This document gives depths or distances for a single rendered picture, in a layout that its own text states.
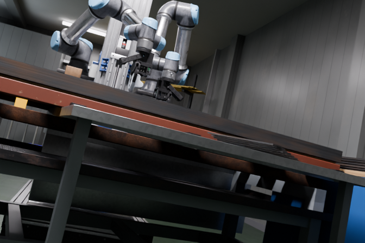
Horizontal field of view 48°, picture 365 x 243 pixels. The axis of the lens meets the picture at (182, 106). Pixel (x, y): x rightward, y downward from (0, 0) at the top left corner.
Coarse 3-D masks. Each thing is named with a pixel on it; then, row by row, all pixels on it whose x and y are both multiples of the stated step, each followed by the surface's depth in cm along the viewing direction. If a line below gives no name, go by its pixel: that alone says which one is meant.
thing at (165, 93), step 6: (162, 78) 220; (156, 84) 222; (162, 84) 220; (168, 84) 222; (156, 90) 224; (162, 90) 218; (168, 90) 222; (156, 96) 218; (162, 96) 219; (168, 96) 220
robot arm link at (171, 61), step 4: (168, 52) 223; (172, 52) 222; (168, 56) 222; (172, 56) 221; (176, 56) 222; (168, 60) 221; (172, 60) 221; (176, 60) 222; (164, 64) 224; (168, 64) 221; (172, 64) 221; (176, 64) 222; (164, 68) 222; (168, 68) 221; (172, 68) 221; (176, 68) 223; (176, 72) 224
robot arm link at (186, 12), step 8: (176, 8) 246; (184, 8) 245; (192, 8) 245; (176, 16) 247; (184, 16) 246; (192, 16) 245; (184, 24) 248; (192, 24) 250; (184, 32) 252; (176, 40) 259; (184, 40) 255; (176, 48) 259; (184, 48) 257; (184, 56) 260; (184, 64) 264; (184, 72) 265; (176, 80) 266; (184, 80) 265
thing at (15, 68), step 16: (0, 64) 134; (16, 64) 136; (32, 80) 137; (48, 80) 139; (64, 80) 142; (80, 80) 144; (96, 96) 146; (112, 96) 148; (128, 96) 150; (160, 112) 155; (176, 112) 158; (192, 112) 160; (208, 128) 166; (224, 128) 166; (240, 128) 169; (256, 128) 172; (288, 144) 178; (304, 144) 182; (336, 160) 189
